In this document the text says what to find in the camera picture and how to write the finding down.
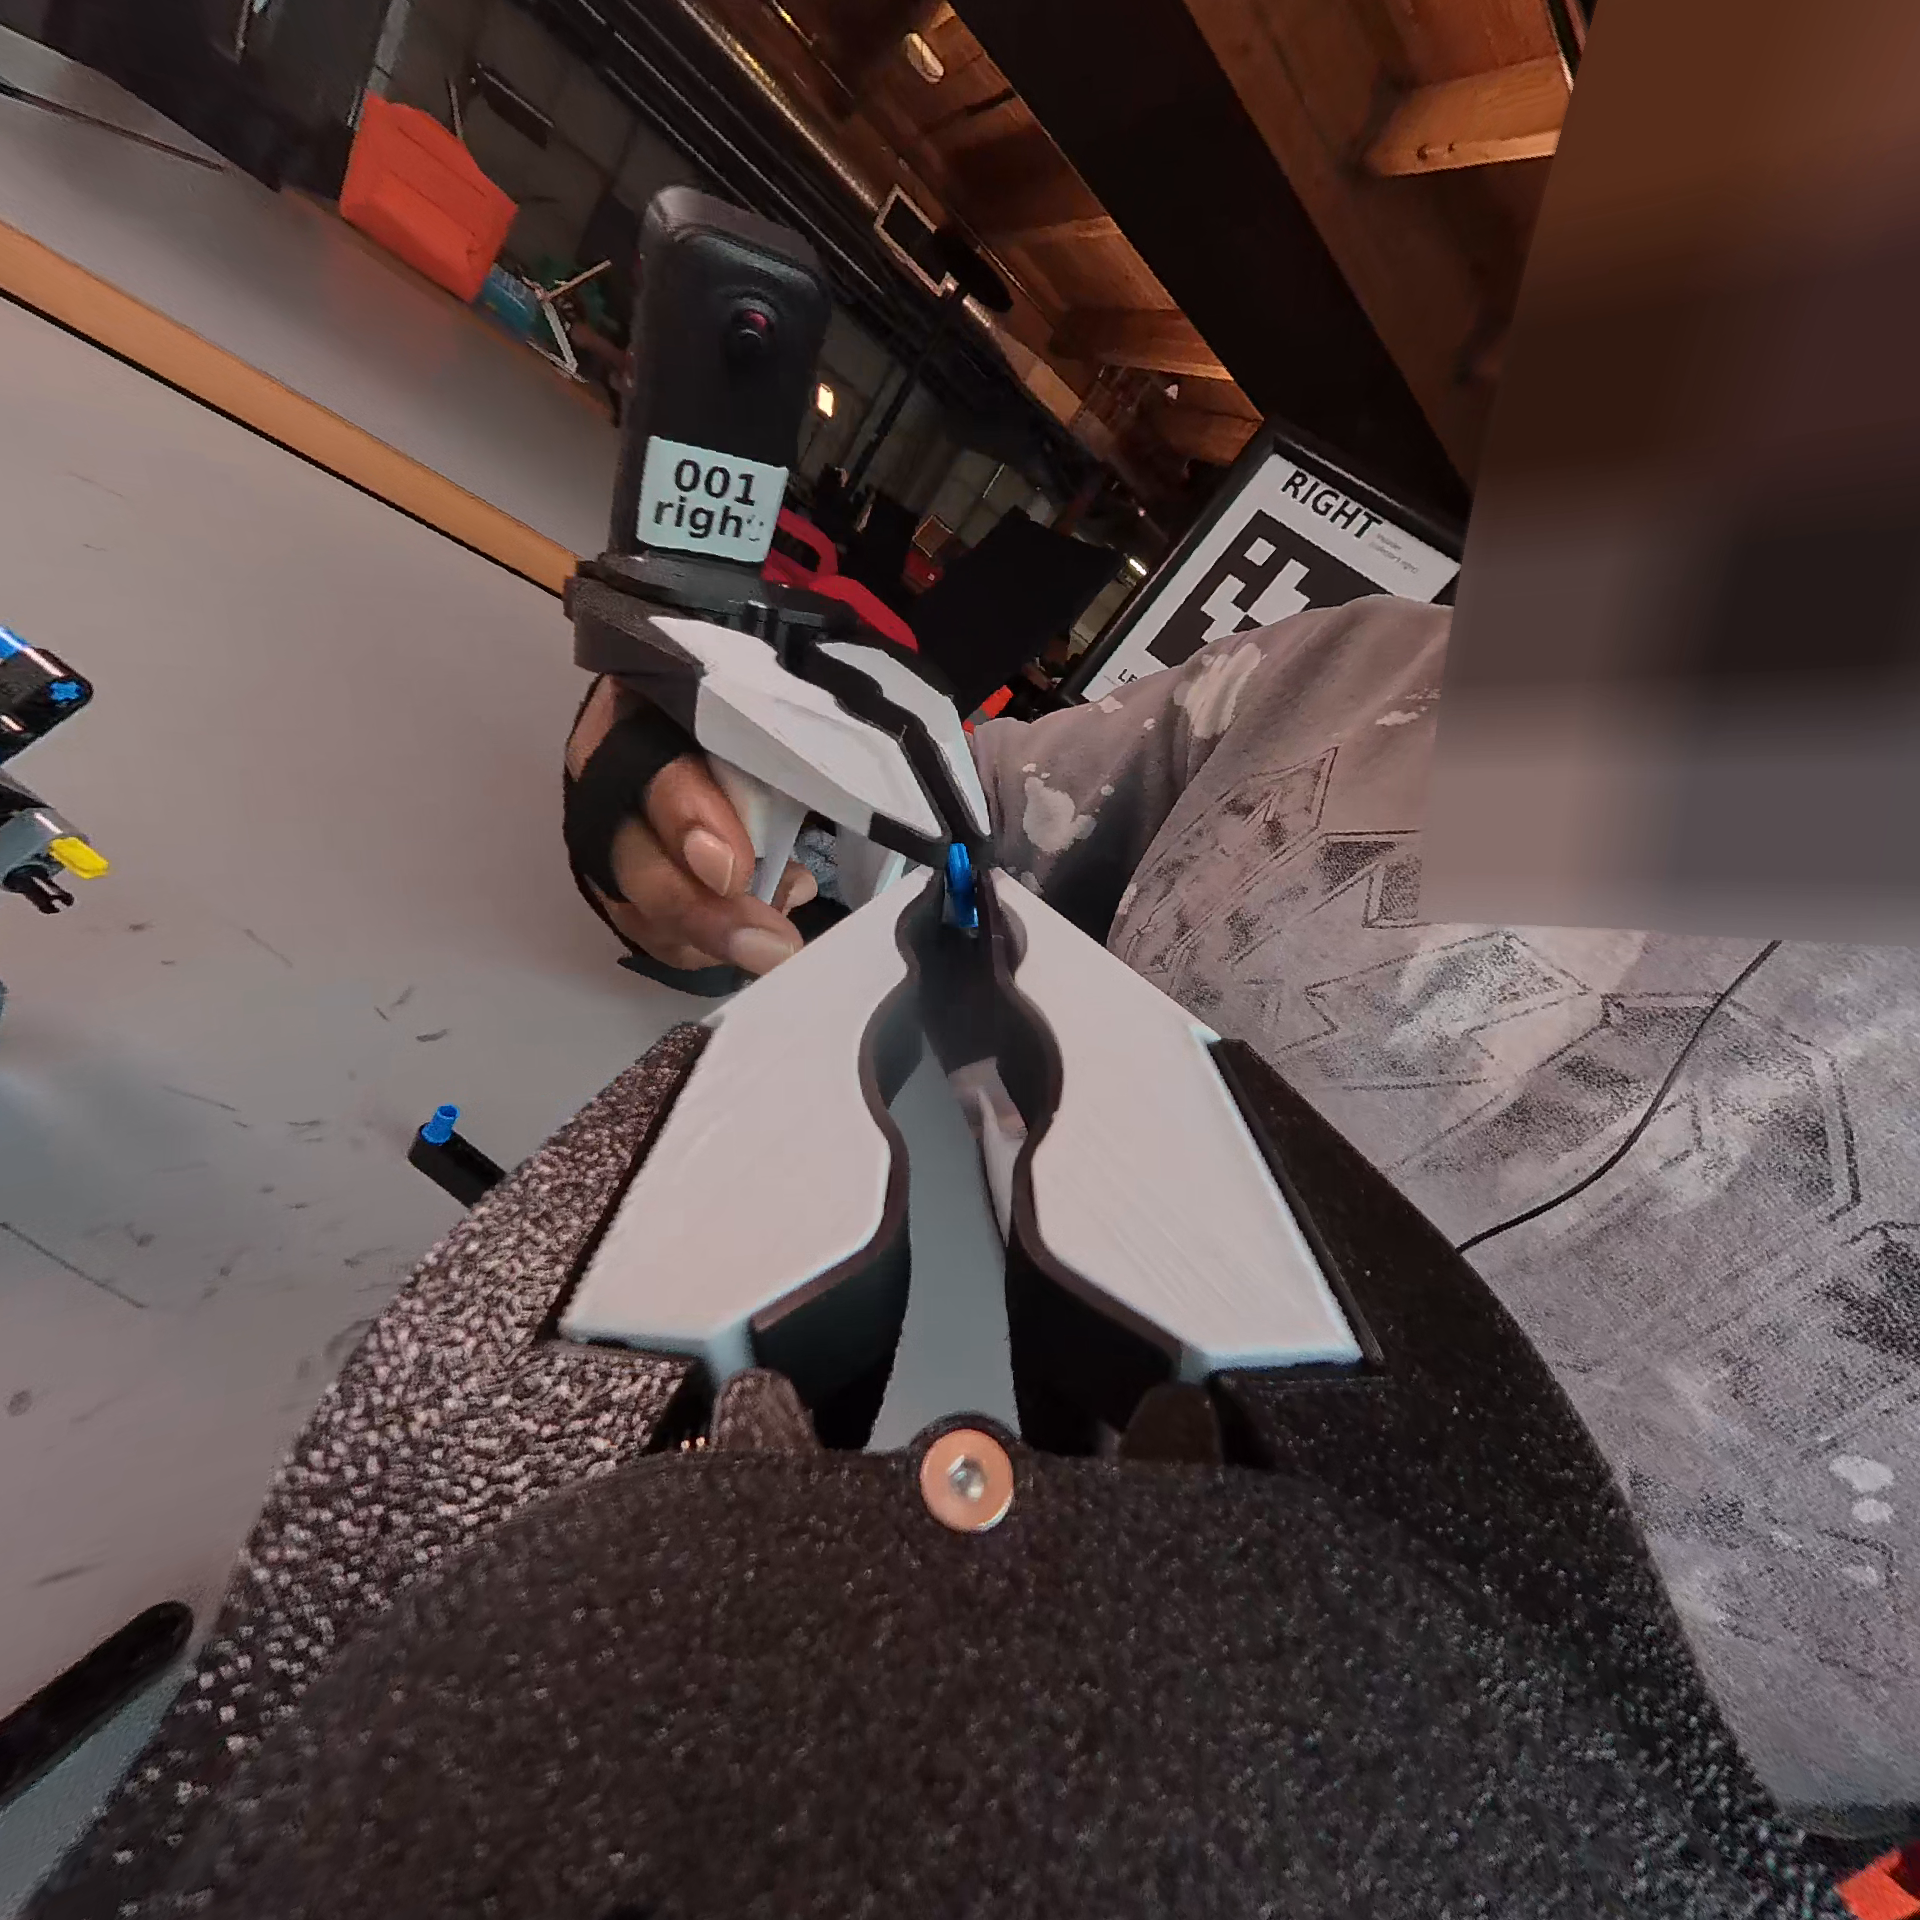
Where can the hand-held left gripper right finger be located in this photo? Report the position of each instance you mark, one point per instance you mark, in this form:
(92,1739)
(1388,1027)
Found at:
(1186,1170)

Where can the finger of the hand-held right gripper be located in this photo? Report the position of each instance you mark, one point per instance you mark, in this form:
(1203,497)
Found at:
(916,704)
(781,721)

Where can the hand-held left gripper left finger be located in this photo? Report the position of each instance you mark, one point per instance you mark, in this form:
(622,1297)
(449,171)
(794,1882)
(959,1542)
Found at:
(735,1155)

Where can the black toy brick beam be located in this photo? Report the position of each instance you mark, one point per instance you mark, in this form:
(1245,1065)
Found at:
(961,983)
(458,1166)

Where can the person's right forearm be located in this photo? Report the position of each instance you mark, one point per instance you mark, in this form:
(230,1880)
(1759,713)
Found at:
(1201,750)

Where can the person's right hand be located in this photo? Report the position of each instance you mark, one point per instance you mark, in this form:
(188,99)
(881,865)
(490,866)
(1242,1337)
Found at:
(676,863)

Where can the orange crate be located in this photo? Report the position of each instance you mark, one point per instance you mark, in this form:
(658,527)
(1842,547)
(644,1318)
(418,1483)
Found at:
(428,195)

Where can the black white marker board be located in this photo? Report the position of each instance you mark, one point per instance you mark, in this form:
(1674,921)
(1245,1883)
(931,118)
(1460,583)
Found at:
(1291,579)

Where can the grey printed sweater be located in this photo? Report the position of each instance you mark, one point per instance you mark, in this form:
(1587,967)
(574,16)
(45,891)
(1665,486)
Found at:
(1651,1349)

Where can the toy brick model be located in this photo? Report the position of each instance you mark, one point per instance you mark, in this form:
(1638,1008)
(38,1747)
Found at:
(38,697)

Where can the black plastic part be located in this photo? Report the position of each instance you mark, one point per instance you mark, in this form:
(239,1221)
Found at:
(91,1688)

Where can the orange plastic part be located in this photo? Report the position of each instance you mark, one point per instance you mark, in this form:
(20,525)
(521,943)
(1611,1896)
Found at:
(1886,1890)

